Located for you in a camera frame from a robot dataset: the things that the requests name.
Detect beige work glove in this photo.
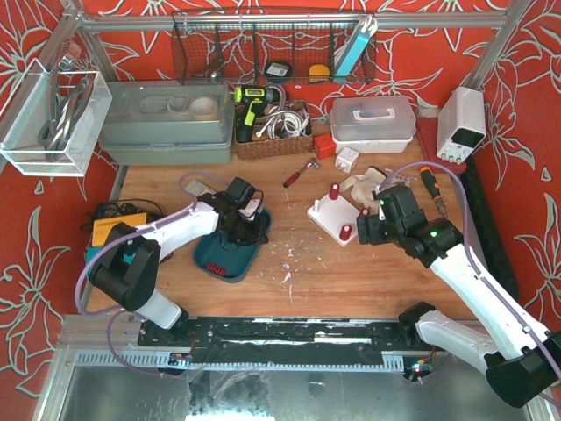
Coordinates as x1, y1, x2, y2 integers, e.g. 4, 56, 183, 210
339, 167, 387, 211

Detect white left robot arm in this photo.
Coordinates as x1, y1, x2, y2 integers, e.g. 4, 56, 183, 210
78, 177, 267, 331

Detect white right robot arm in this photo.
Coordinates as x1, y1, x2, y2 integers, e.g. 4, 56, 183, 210
357, 184, 560, 408

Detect teal plastic tray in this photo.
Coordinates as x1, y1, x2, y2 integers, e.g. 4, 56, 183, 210
192, 210, 272, 283

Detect small clear packet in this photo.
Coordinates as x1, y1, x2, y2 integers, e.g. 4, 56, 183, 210
184, 180, 216, 197

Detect orange black ratchet screwdriver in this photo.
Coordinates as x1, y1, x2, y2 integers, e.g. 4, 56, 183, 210
420, 166, 448, 218

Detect clear zip bag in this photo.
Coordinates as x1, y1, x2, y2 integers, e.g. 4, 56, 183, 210
384, 168, 417, 187

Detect woven wicker basket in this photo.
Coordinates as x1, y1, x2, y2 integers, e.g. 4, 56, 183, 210
233, 100, 313, 160

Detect red plastic tool case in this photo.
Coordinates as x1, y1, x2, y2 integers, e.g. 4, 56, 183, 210
414, 115, 468, 175

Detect white cube power socket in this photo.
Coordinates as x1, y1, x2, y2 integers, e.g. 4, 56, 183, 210
335, 147, 359, 173

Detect white bench power supply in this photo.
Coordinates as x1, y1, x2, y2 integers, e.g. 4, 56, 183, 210
437, 87, 486, 164

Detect orange cube adapter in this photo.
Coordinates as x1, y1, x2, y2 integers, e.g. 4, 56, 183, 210
313, 133, 337, 160

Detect grey plastic storage bin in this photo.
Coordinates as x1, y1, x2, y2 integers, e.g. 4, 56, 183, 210
99, 81, 235, 166

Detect white plastic storage box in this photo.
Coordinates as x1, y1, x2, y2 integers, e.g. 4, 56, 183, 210
330, 96, 416, 153

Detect yellow electronics box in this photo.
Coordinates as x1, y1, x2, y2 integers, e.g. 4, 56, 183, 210
91, 212, 147, 247

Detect teal electronics box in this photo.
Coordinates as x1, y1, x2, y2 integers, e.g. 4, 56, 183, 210
85, 246, 102, 279

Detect yellow tape measure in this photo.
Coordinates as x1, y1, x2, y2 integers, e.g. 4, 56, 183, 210
308, 64, 330, 84

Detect clear acrylic box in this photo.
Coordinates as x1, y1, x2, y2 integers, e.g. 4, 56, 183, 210
1, 60, 112, 177

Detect blue white box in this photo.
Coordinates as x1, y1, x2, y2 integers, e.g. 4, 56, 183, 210
333, 15, 379, 83

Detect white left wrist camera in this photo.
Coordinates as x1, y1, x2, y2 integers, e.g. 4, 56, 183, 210
239, 198, 262, 220

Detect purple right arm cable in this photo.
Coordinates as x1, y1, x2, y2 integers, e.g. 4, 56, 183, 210
376, 161, 561, 396

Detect white peg base plate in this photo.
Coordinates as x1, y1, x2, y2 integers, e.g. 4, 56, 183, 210
307, 189, 362, 246

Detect white coiled cable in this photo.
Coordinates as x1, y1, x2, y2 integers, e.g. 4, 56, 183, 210
258, 109, 310, 140

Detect green yellow cordless drill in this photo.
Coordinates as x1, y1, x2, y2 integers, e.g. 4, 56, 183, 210
234, 85, 285, 143

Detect black wire wall basket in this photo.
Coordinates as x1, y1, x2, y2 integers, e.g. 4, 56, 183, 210
171, 7, 377, 85

